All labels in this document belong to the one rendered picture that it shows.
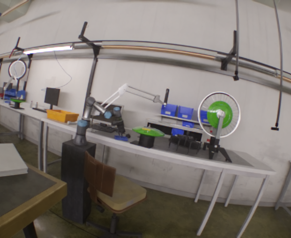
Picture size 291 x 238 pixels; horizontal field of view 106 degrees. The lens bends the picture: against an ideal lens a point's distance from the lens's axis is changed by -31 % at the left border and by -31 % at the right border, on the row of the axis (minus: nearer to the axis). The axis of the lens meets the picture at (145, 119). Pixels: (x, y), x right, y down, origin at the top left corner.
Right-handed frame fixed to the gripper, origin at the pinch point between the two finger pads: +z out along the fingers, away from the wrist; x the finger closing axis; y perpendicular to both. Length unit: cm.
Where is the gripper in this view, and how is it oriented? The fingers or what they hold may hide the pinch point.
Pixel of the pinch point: (121, 138)
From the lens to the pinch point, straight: 162.3
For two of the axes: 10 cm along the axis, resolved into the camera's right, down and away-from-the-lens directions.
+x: -7.2, -1.8, 6.6
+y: 6.7, -3.9, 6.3
